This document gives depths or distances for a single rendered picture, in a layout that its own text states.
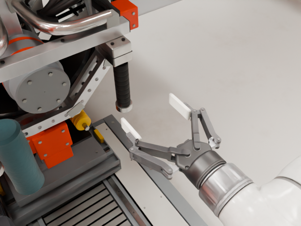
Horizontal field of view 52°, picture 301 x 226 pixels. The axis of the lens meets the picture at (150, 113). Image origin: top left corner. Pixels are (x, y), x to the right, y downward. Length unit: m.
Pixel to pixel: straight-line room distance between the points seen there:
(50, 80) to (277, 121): 1.45
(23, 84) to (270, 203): 0.53
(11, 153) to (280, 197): 0.63
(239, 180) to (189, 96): 1.42
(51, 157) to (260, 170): 1.03
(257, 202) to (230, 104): 1.43
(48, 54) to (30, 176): 0.43
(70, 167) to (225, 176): 0.91
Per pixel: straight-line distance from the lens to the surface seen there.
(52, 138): 1.06
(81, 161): 1.37
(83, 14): 1.02
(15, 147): 0.86
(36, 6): 1.11
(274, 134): 1.85
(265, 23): 2.77
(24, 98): 0.74
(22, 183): 0.98
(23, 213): 1.41
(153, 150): 0.61
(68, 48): 0.65
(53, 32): 0.65
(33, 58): 0.64
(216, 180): 0.55
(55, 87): 0.75
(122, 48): 0.68
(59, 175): 1.35
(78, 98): 1.01
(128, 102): 0.79
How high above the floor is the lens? 1.34
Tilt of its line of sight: 47 degrees down
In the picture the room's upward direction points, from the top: straight up
